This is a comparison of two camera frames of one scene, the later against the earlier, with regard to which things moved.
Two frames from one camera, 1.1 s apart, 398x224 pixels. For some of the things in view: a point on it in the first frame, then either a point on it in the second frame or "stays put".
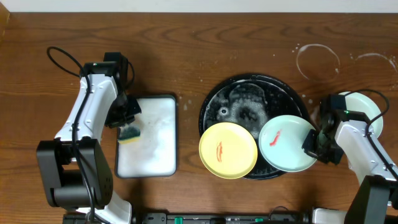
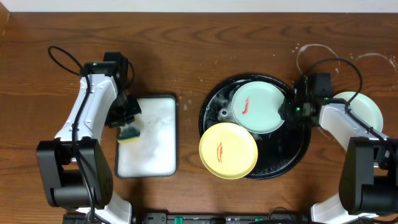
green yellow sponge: [129, 134] stays put
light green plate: [281, 141] → [255, 107]
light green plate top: [357, 102] stays put
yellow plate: [228, 150] stays put
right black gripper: [308, 144] → [286, 112]
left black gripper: [125, 116] stays put
